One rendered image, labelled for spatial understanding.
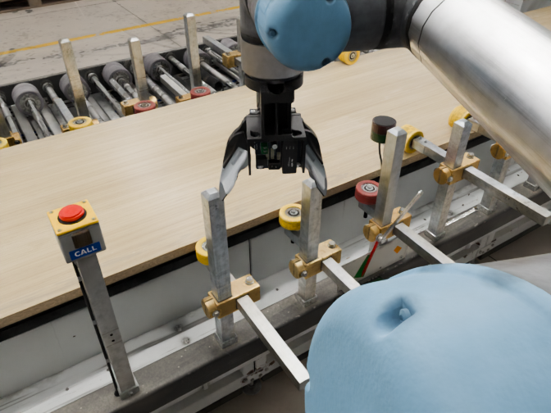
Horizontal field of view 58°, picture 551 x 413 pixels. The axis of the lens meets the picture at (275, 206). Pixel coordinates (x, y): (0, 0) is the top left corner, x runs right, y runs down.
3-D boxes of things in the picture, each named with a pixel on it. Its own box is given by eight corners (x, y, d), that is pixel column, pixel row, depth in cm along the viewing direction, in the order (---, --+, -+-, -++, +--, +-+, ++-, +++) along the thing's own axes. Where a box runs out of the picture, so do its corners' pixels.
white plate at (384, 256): (405, 257, 151) (411, 233, 145) (338, 292, 140) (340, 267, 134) (404, 256, 152) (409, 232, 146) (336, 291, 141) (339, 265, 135)
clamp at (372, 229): (409, 229, 144) (412, 215, 141) (373, 245, 138) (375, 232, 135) (395, 218, 148) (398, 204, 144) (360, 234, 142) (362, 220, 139)
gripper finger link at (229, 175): (202, 211, 67) (240, 162, 63) (204, 185, 72) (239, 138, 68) (222, 220, 69) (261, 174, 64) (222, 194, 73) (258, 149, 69)
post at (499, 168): (492, 215, 171) (536, 83, 142) (484, 219, 170) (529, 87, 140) (483, 210, 173) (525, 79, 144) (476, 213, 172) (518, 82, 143)
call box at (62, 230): (108, 252, 89) (98, 219, 84) (68, 268, 86) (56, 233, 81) (96, 231, 93) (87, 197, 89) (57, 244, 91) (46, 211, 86)
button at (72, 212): (88, 220, 85) (85, 212, 84) (64, 229, 83) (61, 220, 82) (81, 208, 87) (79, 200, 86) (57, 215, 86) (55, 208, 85)
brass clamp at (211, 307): (261, 301, 122) (261, 287, 119) (211, 324, 117) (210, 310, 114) (248, 285, 126) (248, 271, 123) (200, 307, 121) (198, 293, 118)
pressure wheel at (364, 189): (384, 219, 151) (389, 188, 144) (363, 229, 147) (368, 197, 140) (366, 206, 156) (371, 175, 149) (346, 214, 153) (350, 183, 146)
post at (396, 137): (382, 270, 150) (408, 129, 120) (373, 275, 148) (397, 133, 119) (374, 264, 152) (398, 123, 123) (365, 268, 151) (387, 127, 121)
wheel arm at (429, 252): (481, 295, 123) (485, 283, 121) (472, 301, 122) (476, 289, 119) (366, 205, 152) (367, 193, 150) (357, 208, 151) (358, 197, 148)
